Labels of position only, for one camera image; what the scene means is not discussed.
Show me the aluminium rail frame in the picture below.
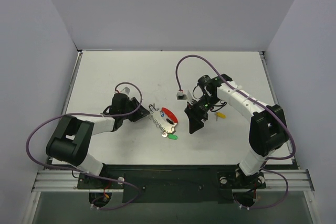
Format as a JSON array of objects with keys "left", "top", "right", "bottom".
[{"left": 31, "top": 50, "right": 315, "bottom": 193}]

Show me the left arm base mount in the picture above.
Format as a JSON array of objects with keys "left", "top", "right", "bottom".
[{"left": 76, "top": 168, "right": 124, "bottom": 209}]

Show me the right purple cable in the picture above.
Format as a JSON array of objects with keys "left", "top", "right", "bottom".
[{"left": 175, "top": 55, "right": 296, "bottom": 211}]

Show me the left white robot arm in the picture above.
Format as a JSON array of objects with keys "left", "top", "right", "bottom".
[{"left": 46, "top": 92, "right": 150, "bottom": 188}]

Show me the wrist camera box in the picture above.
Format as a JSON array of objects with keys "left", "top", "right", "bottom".
[
  {"left": 176, "top": 90, "right": 193, "bottom": 103},
  {"left": 120, "top": 87, "right": 130, "bottom": 96}
]

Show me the red handled metal key organizer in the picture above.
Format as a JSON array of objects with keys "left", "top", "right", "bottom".
[{"left": 149, "top": 107, "right": 178, "bottom": 134}]

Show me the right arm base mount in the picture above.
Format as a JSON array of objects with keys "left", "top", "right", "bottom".
[{"left": 217, "top": 167, "right": 266, "bottom": 208}]

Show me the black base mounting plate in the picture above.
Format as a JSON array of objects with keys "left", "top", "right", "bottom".
[{"left": 76, "top": 165, "right": 266, "bottom": 205}]

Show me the yellow tag key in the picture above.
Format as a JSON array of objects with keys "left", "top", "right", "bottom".
[{"left": 214, "top": 112, "right": 226, "bottom": 122}]

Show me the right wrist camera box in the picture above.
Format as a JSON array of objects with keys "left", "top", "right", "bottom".
[{"left": 176, "top": 90, "right": 193, "bottom": 103}]

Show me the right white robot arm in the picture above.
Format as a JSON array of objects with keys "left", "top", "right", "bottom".
[{"left": 178, "top": 74, "right": 289, "bottom": 187}]

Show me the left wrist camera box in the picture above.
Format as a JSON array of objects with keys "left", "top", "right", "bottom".
[{"left": 120, "top": 87, "right": 130, "bottom": 96}]

